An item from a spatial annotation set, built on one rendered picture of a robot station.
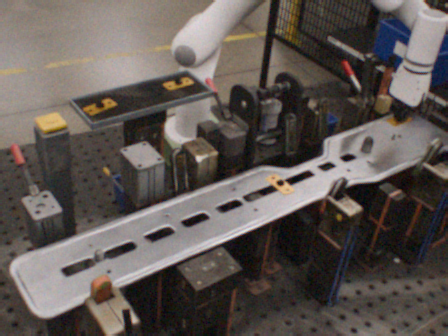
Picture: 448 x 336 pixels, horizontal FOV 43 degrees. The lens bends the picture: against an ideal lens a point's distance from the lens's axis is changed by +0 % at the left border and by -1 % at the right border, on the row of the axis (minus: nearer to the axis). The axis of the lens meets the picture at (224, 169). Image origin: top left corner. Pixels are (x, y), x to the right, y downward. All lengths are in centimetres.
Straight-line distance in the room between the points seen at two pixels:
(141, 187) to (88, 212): 49
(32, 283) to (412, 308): 105
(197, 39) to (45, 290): 88
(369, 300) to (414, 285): 17
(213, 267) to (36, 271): 38
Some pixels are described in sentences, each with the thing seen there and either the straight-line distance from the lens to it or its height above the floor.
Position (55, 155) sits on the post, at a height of 108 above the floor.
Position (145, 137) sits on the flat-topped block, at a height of 105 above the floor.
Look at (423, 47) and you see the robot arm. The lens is 166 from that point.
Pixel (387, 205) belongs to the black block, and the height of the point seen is 96.
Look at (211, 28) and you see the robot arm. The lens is 173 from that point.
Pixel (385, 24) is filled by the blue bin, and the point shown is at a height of 116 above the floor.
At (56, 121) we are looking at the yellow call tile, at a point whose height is 116.
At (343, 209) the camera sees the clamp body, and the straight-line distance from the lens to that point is 143.
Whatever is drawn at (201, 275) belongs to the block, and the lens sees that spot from 122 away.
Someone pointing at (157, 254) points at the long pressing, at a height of 100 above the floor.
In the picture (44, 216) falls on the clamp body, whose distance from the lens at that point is 132.
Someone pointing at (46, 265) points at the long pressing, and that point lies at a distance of 130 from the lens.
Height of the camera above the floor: 193
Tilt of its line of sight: 37 degrees down
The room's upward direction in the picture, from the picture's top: 6 degrees clockwise
